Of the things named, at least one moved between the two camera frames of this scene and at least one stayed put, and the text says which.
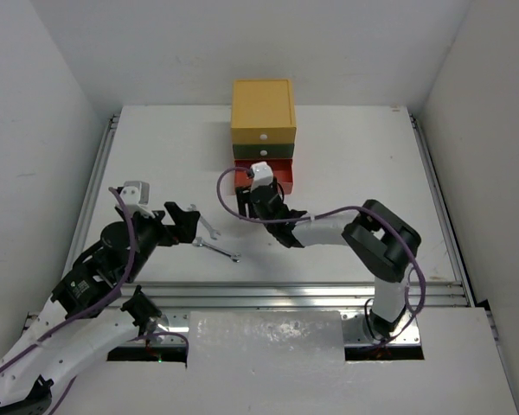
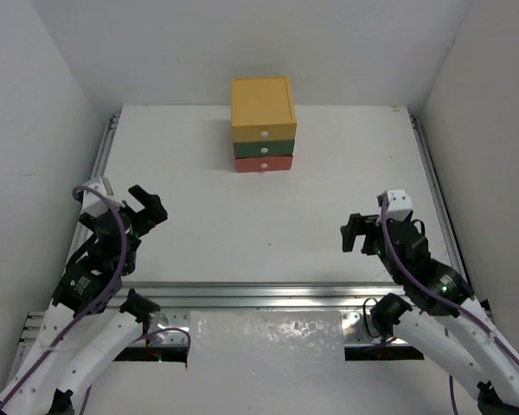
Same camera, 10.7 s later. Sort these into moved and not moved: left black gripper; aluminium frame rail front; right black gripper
Moved: left black gripper; right black gripper
Not moved: aluminium frame rail front
